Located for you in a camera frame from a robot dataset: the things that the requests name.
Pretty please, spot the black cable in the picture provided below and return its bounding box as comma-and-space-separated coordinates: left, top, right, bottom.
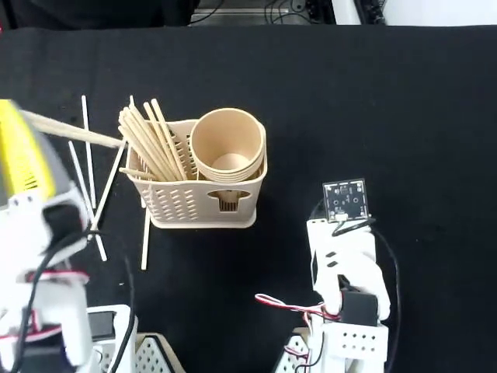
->
9, 232, 92, 373
88, 228, 137, 373
332, 217, 401, 368

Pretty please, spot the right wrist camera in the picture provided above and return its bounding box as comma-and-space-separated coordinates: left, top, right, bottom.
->
322, 178, 369, 223

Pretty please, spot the brown paper cup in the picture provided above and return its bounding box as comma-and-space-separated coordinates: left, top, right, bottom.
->
196, 120, 266, 180
197, 124, 268, 214
189, 107, 262, 173
193, 116, 264, 176

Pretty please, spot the beige plastic basket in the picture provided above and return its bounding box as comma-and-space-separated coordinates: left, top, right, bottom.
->
123, 118, 269, 229

